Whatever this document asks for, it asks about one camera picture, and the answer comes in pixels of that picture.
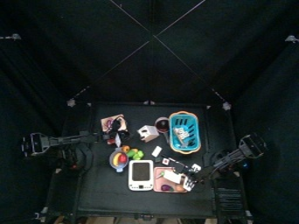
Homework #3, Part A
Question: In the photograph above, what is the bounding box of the white toy cleaver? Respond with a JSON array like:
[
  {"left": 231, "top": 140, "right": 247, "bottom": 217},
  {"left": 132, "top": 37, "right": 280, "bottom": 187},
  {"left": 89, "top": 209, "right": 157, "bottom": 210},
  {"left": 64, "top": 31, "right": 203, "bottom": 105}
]
[{"left": 163, "top": 170, "right": 183, "bottom": 185}]

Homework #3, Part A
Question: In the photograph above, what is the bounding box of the white cube box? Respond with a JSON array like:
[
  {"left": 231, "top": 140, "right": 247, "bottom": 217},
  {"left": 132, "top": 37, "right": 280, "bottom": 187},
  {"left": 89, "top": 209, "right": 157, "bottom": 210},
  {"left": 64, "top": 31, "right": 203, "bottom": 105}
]
[{"left": 136, "top": 124, "right": 160, "bottom": 144}]

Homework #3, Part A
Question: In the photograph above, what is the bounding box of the pink toy tray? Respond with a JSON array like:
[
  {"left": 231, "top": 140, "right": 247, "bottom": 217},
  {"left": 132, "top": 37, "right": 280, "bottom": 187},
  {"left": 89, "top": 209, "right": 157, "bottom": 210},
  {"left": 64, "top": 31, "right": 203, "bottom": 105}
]
[{"left": 152, "top": 166, "right": 190, "bottom": 193}]

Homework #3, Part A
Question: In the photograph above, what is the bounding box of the green toy pepper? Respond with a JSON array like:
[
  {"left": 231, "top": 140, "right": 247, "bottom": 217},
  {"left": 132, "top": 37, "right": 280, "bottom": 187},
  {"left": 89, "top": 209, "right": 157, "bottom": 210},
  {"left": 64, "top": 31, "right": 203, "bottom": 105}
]
[{"left": 125, "top": 149, "right": 145, "bottom": 161}]

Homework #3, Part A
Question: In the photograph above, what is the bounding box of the dark red cup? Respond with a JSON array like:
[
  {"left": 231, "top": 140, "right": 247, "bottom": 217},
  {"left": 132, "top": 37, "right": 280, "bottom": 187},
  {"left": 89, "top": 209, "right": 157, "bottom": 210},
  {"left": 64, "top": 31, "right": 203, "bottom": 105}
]
[{"left": 153, "top": 116, "right": 172, "bottom": 135}]

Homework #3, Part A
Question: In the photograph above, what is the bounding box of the white small card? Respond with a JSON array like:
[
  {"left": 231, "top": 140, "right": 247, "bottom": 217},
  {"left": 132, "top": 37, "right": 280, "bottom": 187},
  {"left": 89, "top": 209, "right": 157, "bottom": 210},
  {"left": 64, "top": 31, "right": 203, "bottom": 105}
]
[{"left": 151, "top": 145, "right": 164, "bottom": 158}]

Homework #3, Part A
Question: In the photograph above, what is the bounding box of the grey toy bowl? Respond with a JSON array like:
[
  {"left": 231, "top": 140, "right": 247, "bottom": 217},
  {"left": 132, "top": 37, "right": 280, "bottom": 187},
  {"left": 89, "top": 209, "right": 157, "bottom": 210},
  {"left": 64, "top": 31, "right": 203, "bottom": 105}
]
[{"left": 108, "top": 150, "right": 129, "bottom": 173}]

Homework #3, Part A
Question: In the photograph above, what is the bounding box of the black plate with white print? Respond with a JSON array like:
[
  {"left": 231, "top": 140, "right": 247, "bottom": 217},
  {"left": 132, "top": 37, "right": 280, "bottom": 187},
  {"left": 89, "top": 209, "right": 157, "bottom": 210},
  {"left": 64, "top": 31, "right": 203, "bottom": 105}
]
[{"left": 214, "top": 178, "right": 246, "bottom": 221}]

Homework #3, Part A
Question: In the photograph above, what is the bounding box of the white printed packet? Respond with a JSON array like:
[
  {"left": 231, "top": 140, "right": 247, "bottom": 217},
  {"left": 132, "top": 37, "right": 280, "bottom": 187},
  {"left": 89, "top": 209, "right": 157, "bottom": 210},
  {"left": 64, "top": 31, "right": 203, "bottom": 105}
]
[{"left": 172, "top": 126, "right": 192, "bottom": 142}]

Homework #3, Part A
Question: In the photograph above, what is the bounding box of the blue basket orange rim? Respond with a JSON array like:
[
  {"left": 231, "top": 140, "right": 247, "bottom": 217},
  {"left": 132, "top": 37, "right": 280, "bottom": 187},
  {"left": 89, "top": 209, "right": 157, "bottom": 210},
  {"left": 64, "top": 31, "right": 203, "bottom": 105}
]
[{"left": 167, "top": 110, "right": 202, "bottom": 155}]

